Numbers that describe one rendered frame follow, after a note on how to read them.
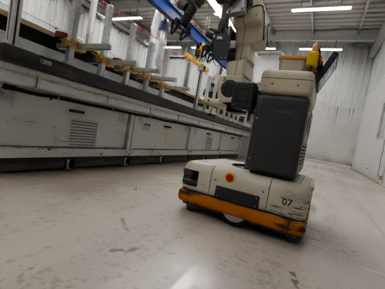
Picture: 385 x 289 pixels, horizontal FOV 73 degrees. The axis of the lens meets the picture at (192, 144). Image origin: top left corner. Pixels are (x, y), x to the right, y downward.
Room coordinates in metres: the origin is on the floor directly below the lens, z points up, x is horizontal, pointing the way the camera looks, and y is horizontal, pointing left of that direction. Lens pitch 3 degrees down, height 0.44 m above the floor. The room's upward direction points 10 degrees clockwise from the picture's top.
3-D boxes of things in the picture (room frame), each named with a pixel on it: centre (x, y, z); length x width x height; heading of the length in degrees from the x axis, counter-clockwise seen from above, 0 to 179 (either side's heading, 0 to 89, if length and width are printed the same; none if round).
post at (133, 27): (2.01, 0.59, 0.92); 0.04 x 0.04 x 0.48; 64
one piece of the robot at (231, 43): (1.70, -0.14, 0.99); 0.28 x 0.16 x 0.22; 154
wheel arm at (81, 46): (1.57, 0.74, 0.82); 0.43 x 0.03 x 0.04; 64
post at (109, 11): (1.78, 0.70, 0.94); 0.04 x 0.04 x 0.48; 64
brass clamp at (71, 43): (1.58, 0.80, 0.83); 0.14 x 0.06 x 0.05; 154
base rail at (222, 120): (3.53, -0.15, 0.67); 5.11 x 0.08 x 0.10; 154
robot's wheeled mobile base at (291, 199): (1.57, -0.40, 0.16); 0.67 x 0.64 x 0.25; 64
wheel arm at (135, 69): (2.02, 0.53, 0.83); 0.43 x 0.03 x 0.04; 64
